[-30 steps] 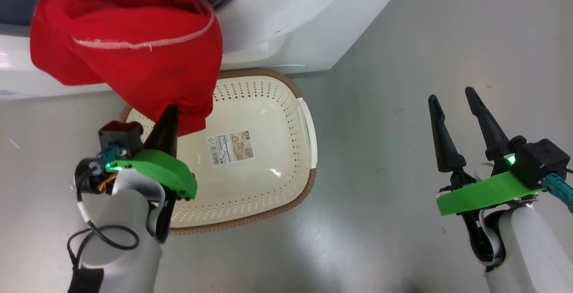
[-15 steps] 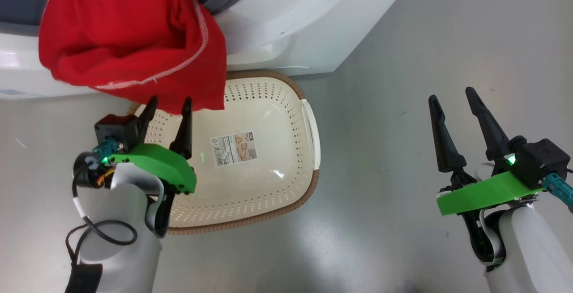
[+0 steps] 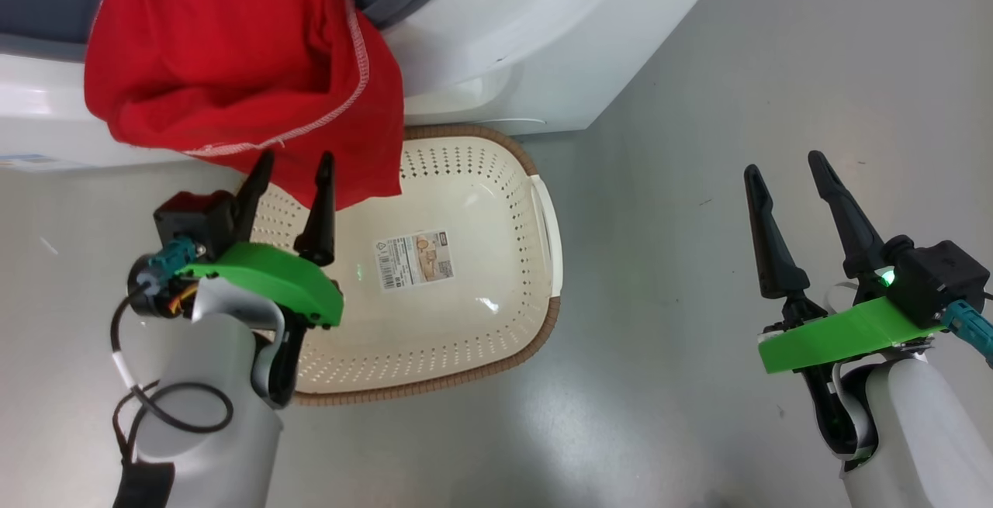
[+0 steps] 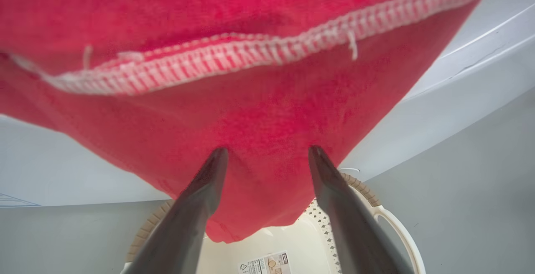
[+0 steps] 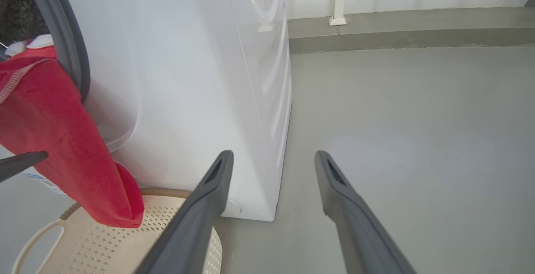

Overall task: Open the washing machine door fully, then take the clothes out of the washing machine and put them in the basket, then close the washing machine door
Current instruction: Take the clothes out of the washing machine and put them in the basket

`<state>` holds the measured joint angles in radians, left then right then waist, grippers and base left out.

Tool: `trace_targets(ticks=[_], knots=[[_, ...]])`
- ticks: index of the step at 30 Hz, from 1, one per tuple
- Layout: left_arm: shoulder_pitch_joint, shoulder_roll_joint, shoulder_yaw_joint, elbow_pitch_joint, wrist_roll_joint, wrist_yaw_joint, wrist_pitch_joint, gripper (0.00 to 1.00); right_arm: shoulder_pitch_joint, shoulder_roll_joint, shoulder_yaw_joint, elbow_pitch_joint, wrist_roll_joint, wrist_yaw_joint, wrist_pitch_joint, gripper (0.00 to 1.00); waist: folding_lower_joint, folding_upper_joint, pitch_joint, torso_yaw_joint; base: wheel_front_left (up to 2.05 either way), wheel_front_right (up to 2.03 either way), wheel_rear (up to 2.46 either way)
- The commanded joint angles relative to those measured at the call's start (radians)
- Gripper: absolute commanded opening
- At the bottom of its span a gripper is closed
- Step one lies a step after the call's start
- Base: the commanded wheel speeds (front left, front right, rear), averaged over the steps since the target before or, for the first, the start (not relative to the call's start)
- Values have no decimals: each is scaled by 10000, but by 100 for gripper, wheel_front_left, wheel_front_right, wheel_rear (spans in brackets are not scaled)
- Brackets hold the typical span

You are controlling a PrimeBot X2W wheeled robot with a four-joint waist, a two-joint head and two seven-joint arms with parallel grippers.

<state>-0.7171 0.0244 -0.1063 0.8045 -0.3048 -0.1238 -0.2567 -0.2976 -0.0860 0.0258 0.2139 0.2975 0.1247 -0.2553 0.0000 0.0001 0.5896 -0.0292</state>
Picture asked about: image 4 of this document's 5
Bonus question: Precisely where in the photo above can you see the cream perforated laundry basket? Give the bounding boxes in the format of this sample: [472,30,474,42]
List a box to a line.
[121,173,427,274]

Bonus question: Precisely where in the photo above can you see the paper product label, barcode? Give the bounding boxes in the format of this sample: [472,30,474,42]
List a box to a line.
[238,252,292,274]

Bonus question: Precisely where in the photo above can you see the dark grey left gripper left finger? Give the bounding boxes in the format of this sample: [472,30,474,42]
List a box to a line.
[123,147,229,274]

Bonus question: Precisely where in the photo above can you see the blue energy label sticker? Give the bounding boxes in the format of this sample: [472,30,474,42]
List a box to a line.
[0,193,40,207]

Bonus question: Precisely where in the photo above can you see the red and white garment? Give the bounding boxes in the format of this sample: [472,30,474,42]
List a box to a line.
[0,0,506,243]

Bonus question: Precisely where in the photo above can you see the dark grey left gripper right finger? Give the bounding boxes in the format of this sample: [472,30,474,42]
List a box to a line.
[308,145,414,274]

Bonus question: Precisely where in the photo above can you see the white washing machine body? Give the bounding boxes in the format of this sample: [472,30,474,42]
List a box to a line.
[0,0,535,207]

